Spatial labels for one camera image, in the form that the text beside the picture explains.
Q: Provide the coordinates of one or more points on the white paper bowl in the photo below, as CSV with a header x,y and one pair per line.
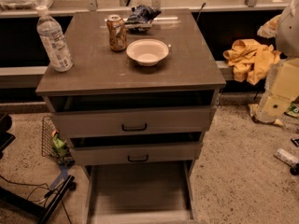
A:
x,y
147,52

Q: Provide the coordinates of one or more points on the yellow crumpled cloth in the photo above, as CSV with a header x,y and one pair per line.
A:
x,y
251,60

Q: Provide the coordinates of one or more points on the crushed orange soda can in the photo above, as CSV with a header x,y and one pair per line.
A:
x,y
117,32

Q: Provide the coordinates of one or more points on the clear plastic water bottle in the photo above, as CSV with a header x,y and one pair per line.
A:
x,y
53,40

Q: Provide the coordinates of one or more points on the grey drawer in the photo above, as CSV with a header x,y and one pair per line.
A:
x,y
140,193
136,113
136,148

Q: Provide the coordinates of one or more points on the green packet on floor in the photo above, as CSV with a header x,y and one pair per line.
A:
x,y
293,111

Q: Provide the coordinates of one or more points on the green snack bag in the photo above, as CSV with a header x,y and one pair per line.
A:
x,y
58,144

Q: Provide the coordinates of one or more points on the brown snack wrapper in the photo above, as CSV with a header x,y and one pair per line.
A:
x,y
253,114

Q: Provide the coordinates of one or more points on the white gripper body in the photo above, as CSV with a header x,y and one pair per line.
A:
x,y
289,34

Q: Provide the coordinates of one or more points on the wire mesh basket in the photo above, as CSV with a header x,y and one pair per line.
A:
x,y
47,148

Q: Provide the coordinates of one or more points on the white packet on floor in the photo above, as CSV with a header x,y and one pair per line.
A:
x,y
286,157

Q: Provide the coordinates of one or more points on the bottom grey drawer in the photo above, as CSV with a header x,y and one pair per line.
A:
x,y
140,193

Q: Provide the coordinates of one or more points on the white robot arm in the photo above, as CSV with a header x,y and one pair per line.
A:
x,y
287,38

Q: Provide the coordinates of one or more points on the top grey drawer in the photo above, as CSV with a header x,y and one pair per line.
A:
x,y
136,113

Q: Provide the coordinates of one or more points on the black stand base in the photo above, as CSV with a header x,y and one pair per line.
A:
x,y
42,208

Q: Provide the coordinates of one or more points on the middle grey drawer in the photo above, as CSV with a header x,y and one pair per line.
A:
x,y
136,148

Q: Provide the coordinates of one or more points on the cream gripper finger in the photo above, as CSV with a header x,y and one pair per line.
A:
x,y
271,107

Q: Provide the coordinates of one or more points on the blue chip bag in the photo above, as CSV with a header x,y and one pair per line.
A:
x,y
141,18

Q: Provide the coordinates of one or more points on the grey drawer cabinet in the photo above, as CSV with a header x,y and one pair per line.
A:
x,y
98,70

